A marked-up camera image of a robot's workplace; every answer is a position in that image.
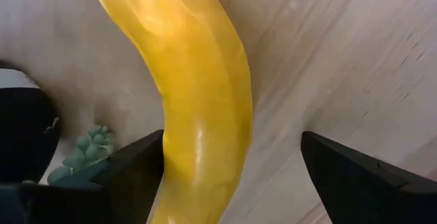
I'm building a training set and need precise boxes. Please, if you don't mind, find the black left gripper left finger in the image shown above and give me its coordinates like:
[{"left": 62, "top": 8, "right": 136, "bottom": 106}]
[{"left": 91, "top": 130, "right": 165, "bottom": 224}]

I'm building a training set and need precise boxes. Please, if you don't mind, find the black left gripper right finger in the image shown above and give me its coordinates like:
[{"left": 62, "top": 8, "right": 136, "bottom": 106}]
[{"left": 300, "top": 130, "right": 437, "bottom": 224}]

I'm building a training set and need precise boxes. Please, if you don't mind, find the yellow plastic banana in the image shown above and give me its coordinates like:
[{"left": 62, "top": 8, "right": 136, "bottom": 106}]
[{"left": 87, "top": 0, "right": 254, "bottom": 224}]

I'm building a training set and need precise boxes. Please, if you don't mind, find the green plastic grape bunch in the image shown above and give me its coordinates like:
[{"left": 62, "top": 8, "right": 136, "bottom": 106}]
[{"left": 46, "top": 124, "right": 116, "bottom": 186}]

